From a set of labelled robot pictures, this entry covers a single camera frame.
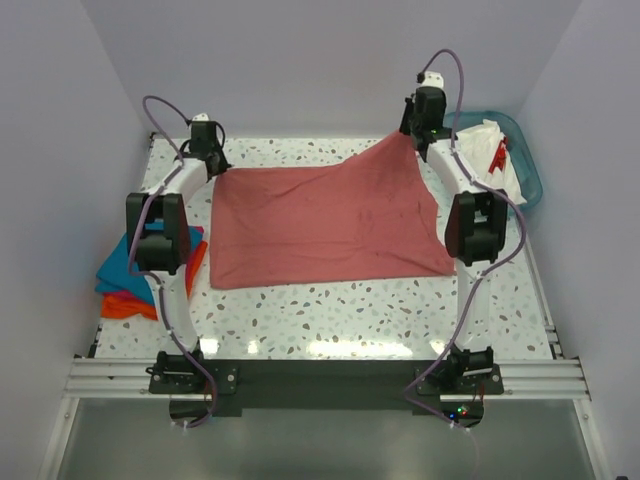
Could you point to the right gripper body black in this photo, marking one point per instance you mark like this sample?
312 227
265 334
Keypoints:
409 122

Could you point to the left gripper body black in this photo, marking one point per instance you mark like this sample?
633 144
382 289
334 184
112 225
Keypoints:
222 161

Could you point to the salmon pink t shirt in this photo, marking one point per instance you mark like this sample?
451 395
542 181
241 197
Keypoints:
368 217

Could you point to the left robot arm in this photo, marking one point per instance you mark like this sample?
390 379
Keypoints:
157 230

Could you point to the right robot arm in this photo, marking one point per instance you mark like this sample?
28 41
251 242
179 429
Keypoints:
474 236

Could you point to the white t shirt in bin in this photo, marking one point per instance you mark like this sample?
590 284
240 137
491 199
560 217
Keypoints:
485 147

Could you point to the teal plastic bin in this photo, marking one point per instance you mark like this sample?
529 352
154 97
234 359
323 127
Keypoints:
521 158

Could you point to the folded teal t shirt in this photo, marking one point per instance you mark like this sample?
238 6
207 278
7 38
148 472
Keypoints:
125 294

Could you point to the folded orange t shirt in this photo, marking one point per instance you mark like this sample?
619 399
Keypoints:
122 304

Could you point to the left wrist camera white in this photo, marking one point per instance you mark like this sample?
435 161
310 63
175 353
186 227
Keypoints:
200 116

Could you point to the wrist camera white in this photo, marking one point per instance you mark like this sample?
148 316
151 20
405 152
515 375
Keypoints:
431 79
200 116

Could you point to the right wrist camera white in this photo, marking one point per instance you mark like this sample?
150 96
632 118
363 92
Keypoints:
431 79

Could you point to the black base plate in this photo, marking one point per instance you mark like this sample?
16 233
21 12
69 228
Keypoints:
228 388

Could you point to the aluminium rail frame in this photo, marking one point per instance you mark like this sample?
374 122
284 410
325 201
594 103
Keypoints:
530 355

